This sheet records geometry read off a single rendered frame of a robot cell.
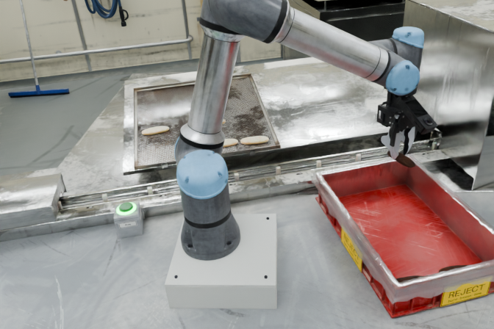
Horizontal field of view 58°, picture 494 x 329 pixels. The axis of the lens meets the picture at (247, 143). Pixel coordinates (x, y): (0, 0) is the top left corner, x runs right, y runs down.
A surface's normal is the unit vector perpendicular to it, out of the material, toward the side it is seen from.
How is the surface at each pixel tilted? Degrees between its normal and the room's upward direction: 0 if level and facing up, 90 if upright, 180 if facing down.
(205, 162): 8
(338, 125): 10
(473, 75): 90
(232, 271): 0
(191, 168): 8
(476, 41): 90
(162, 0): 90
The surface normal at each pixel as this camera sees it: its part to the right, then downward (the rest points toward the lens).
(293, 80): -0.03, -0.77
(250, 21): -0.22, 0.55
